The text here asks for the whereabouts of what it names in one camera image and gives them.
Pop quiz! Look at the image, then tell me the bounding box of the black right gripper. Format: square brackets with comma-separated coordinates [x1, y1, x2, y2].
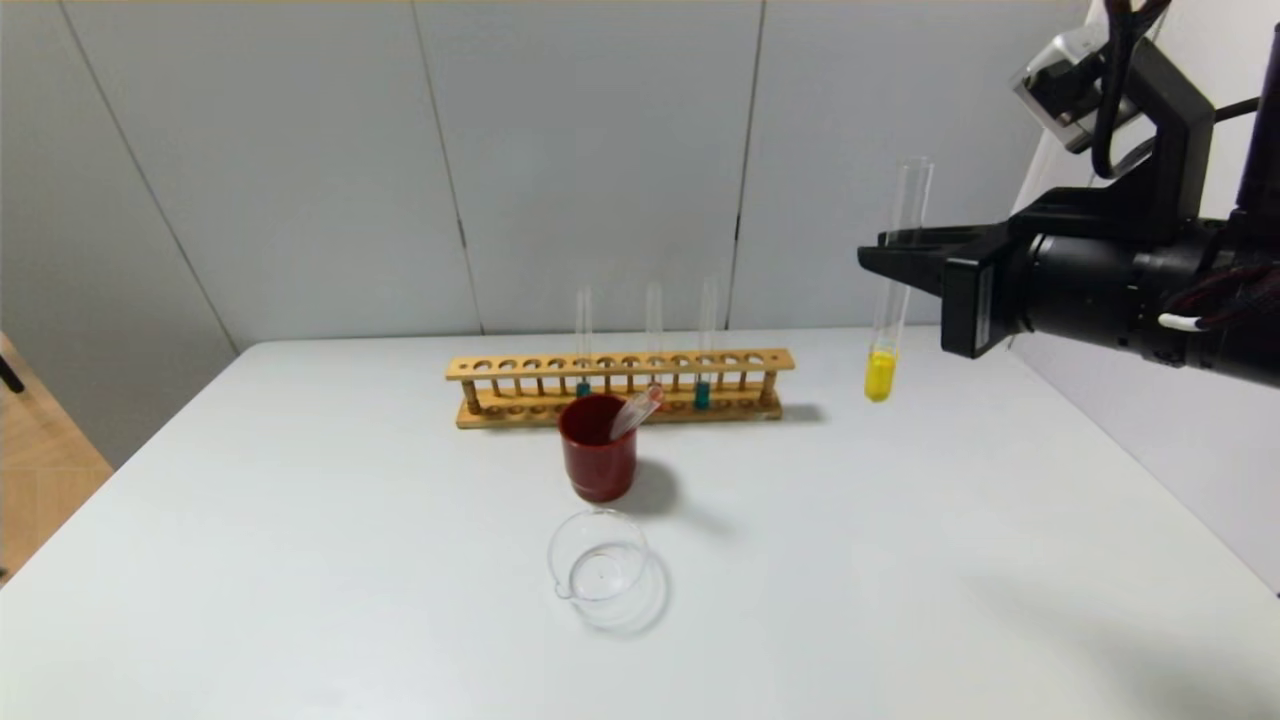
[857, 221, 1153, 360]

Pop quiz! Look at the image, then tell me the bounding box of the yellow pigment glass test tube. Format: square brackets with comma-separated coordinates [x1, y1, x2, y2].
[864, 158, 934, 404]

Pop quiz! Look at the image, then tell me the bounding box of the blue pigment glass test tube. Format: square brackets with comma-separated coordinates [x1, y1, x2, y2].
[574, 287, 593, 399]
[697, 280, 718, 411]

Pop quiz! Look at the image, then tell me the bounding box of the red pigment glass test tube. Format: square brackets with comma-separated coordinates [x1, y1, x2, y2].
[645, 282, 665, 413]

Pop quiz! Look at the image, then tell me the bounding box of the empty glass test tube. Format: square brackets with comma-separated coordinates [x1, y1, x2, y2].
[610, 385, 665, 442]

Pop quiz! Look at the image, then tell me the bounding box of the wooden test tube rack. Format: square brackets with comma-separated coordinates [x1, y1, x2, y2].
[445, 348, 797, 429]

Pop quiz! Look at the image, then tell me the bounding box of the red plastic cup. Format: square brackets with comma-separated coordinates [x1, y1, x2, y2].
[558, 393, 639, 504]

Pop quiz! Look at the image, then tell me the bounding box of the clear glass beaker dish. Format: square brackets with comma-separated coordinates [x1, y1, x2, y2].
[547, 508, 669, 633]

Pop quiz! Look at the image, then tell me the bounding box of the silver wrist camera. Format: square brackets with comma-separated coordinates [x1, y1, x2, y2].
[1012, 25, 1141, 153]

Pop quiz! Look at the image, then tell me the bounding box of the black looped camera cable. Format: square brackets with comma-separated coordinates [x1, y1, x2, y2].
[1090, 0, 1171, 181]

